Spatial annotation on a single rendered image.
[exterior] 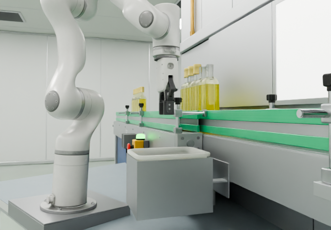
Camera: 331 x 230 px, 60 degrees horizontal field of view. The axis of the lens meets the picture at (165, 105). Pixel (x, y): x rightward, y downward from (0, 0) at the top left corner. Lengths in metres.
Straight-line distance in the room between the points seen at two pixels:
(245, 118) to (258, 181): 0.17
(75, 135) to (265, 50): 0.71
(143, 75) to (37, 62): 2.41
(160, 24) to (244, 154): 0.42
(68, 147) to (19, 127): 6.00
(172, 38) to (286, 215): 0.66
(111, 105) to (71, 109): 5.96
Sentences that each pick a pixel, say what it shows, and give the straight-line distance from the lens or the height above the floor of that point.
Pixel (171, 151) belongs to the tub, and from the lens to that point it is 0.96.
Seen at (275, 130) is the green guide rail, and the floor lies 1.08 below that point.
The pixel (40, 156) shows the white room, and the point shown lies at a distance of 7.02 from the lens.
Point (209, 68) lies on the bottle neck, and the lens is 1.12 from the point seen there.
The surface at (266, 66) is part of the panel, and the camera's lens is 1.03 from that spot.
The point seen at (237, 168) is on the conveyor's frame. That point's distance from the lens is 0.84.
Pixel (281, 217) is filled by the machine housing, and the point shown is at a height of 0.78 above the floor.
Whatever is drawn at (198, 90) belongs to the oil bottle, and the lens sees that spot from 1.14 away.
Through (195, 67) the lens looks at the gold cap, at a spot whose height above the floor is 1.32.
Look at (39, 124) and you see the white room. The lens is 6.96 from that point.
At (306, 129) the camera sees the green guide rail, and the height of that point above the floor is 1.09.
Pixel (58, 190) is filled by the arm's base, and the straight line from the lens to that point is 1.07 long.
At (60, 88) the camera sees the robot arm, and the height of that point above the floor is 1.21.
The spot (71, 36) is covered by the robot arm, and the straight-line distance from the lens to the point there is 1.11.
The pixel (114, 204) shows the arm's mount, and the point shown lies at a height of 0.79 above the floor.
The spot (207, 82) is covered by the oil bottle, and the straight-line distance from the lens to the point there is 1.09.
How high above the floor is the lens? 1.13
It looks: 1 degrees up
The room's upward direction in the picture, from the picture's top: straight up
